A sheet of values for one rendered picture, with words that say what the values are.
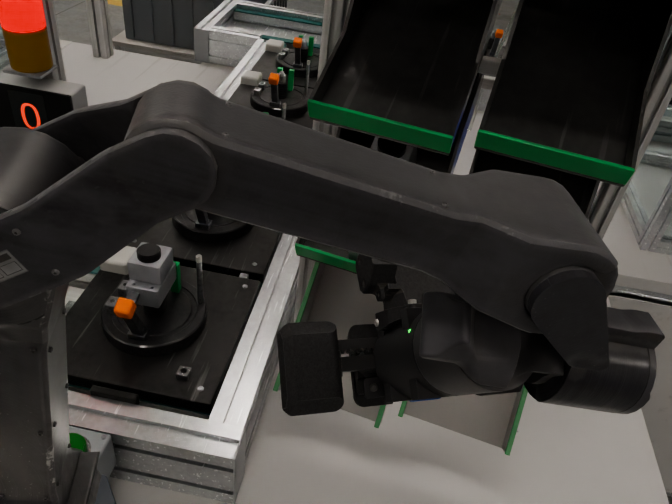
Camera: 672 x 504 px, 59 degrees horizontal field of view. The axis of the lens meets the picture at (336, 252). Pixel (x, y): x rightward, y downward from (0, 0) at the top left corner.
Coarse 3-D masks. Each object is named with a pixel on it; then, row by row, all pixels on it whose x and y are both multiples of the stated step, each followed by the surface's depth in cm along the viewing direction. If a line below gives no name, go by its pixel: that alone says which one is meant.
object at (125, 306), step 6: (132, 294) 74; (138, 294) 74; (120, 300) 72; (126, 300) 72; (132, 300) 72; (120, 306) 71; (126, 306) 72; (132, 306) 72; (114, 312) 71; (120, 312) 71; (126, 312) 71; (132, 312) 72; (126, 318) 72; (132, 318) 73; (138, 318) 75; (132, 324) 75; (138, 324) 76; (132, 330) 77; (138, 330) 76
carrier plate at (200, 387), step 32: (96, 288) 87; (224, 288) 90; (256, 288) 91; (96, 320) 83; (224, 320) 85; (96, 352) 78; (192, 352) 80; (224, 352) 81; (96, 384) 75; (128, 384) 75; (160, 384) 75; (192, 384) 76
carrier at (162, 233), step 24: (192, 216) 100; (216, 216) 101; (144, 240) 97; (168, 240) 98; (192, 240) 99; (216, 240) 98; (240, 240) 100; (264, 240) 101; (192, 264) 95; (216, 264) 95; (240, 264) 95; (264, 264) 96
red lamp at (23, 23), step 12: (0, 0) 69; (12, 0) 69; (24, 0) 70; (36, 0) 71; (0, 12) 70; (12, 12) 70; (24, 12) 70; (36, 12) 71; (12, 24) 71; (24, 24) 71; (36, 24) 72
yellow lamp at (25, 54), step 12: (12, 36) 72; (24, 36) 72; (36, 36) 73; (48, 36) 75; (12, 48) 73; (24, 48) 73; (36, 48) 73; (48, 48) 75; (12, 60) 74; (24, 60) 73; (36, 60) 74; (48, 60) 75; (24, 72) 74; (36, 72) 75
